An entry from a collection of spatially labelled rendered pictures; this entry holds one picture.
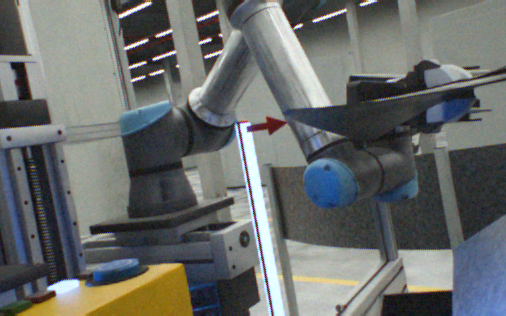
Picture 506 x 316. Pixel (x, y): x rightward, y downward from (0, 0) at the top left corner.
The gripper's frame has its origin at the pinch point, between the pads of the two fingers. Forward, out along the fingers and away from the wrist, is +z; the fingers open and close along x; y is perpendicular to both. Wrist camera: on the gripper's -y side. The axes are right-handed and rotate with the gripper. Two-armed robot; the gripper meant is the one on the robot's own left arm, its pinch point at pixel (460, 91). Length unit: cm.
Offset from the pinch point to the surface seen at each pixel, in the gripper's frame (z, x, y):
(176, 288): 11.6, 16.1, -33.4
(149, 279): 13.7, 14.6, -35.6
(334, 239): -203, 56, 41
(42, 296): 13.5, 14.9, -44.0
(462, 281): 5.4, 19.9, -4.0
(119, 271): 11.7, 14.0, -38.1
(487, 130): -554, 18, 320
